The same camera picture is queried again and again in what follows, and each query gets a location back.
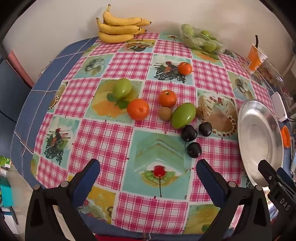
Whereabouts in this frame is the dark plum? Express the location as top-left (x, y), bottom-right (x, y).
top-left (181, 125), bottom-right (198, 142)

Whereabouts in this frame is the round metal plate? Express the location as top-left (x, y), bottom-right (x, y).
top-left (237, 99), bottom-right (284, 188)

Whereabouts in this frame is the pink checked printed tablecloth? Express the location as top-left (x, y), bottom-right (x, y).
top-left (30, 32), bottom-right (278, 235)

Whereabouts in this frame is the pile of longans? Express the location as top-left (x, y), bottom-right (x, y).
top-left (259, 67), bottom-right (279, 82)

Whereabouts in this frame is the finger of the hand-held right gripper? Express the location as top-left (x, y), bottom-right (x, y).
top-left (258, 159), bottom-right (282, 188)
top-left (276, 167), bottom-right (296, 193)

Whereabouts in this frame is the orange tangerine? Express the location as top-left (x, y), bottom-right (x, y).
top-left (178, 62), bottom-right (193, 76)
top-left (127, 99), bottom-right (150, 121)
top-left (158, 90), bottom-right (177, 108)

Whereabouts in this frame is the bag of green fruit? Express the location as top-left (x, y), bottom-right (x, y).
top-left (180, 23), bottom-right (225, 54)

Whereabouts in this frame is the clear plastic longan box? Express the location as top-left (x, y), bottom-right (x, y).
top-left (254, 58), bottom-right (284, 87)

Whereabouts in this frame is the pile of green jujubes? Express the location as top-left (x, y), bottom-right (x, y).
top-left (181, 24), bottom-right (220, 52)

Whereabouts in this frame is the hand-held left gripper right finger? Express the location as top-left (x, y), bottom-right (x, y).
top-left (196, 159), bottom-right (272, 241)

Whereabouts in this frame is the yellow banana bunch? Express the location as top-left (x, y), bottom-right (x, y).
top-left (96, 4), bottom-right (152, 43)

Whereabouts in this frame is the dark red cherry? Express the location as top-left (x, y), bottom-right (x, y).
top-left (199, 122), bottom-right (212, 137)
top-left (184, 140), bottom-right (202, 159)

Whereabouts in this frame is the dark blue cabinet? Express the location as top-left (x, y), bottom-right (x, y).
top-left (0, 54), bottom-right (34, 123)

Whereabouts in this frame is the white power box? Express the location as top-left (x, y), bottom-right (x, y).
top-left (271, 92), bottom-right (288, 122)

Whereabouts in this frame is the teal box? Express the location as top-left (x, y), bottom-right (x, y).
top-left (0, 178), bottom-right (14, 207)

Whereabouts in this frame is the orange paper cup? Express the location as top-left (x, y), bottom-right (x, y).
top-left (245, 44), bottom-right (268, 74)

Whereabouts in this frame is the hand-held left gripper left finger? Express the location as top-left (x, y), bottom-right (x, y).
top-left (26, 159), bottom-right (101, 241)

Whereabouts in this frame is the orange plastic lid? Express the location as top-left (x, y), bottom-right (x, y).
top-left (280, 126), bottom-right (291, 148)

